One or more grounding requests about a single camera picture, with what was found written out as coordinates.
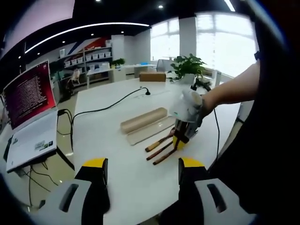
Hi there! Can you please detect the shelving unit with white bins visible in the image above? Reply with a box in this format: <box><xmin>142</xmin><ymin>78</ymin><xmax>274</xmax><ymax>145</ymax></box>
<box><xmin>58</xmin><ymin>45</ymin><xmax>113</xmax><ymax>85</ymax></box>

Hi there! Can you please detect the brown cardboard box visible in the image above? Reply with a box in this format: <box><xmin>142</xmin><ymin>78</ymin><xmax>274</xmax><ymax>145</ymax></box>
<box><xmin>139</xmin><ymin>71</ymin><xmax>167</xmax><ymax>82</ymax></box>

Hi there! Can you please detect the black laptop charger cable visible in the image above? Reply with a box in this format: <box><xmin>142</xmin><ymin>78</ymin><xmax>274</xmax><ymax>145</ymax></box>
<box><xmin>57</xmin><ymin>109</ymin><xmax>75</xmax><ymax>150</ymax></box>

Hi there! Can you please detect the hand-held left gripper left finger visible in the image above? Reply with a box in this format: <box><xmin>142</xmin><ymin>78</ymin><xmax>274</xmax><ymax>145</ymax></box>
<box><xmin>32</xmin><ymin>157</ymin><xmax>110</xmax><ymax>225</ymax></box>

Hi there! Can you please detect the curved ceiling light strip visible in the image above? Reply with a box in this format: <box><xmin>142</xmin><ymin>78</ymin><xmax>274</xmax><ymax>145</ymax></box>
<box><xmin>224</xmin><ymin>0</ymin><xmax>236</xmax><ymax>12</ymax></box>
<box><xmin>24</xmin><ymin>22</ymin><xmax>150</xmax><ymax>54</ymax></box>

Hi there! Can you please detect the white laptop with red screen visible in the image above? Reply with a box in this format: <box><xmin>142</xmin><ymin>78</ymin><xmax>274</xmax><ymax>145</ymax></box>
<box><xmin>1</xmin><ymin>60</ymin><xmax>58</xmax><ymax>173</ymax></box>

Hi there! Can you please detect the black power cable with plug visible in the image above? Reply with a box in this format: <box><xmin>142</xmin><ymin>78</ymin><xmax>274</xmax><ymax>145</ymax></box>
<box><xmin>71</xmin><ymin>87</ymin><xmax>152</xmax><ymax>122</ymax></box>

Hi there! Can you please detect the wooden chopstick utensil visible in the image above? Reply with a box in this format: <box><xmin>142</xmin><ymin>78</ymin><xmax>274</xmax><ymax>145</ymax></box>
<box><xmin>152</xmin><ymin>150</ymin><xmax>180</xmax><ymax>165</ymax></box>
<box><xmin>146</xmin><ymin>142</ymin><xmax>176</xmax><ymax>161</ymax></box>

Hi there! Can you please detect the beige office chair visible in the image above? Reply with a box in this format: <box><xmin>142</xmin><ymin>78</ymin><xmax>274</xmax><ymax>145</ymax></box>
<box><xmin>67</xmin><ymin>69</ymin><xmax>82</xmax><ymax>91</ymax></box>

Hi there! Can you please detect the grey office chair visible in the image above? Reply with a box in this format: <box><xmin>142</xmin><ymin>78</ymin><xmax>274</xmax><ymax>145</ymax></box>
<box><xmin>156</xmin><ymin>58</ymin><xmax>173</xmax><ymax>72</ymax></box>

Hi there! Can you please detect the beige cutlery case lid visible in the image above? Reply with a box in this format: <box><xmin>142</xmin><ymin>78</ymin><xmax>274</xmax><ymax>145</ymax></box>
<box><xmin>126</xmin><ymin>116</ymin><xmax>176</xmax><ymax>146</ymax></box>

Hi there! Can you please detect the small green plant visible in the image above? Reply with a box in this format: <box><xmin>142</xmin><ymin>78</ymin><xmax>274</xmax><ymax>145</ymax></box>
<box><xmin>110</xmin><ymin>58</ymin><xmax>126</xmax><ymax>68</ymax></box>

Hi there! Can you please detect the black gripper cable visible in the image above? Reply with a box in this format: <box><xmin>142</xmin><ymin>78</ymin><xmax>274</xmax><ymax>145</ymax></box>
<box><xmin>191</xmin><ymin>79</ymin><xmax>222</xmax><ymax>165</ymax></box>

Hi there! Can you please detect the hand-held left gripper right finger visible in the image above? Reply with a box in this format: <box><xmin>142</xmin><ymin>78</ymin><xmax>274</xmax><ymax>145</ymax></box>
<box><xmin>178</xmin><ymin>157</ymin><xmax>256</xmax><ymax>225</ymax></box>

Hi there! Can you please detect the person's right hand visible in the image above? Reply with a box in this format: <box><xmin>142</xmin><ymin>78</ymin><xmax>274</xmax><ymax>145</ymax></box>
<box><xmin>199</xmin><ymin>92</ymin><xmax>220</xmax><ymax>118</ymax></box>

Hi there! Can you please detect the large potted green plant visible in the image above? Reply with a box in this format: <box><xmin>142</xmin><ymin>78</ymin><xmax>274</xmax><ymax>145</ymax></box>
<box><xmin>170</xmin><ymin>53</ymin><xmax>208</xmax><ymax>85</ymax></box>

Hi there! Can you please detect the person's black clothing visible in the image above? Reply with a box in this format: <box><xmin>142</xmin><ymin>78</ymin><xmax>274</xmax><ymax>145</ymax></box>
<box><xmin>159</xmin><ymin>4</ymin><xmax>300</xmax><ymax>225</ymax></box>

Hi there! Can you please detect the beige cutlery case base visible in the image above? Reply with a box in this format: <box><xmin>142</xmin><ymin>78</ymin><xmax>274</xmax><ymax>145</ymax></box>
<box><xmin>120</xmin><ymin>107</ymin><xmax>168</xmax><ymax>135</ymax></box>

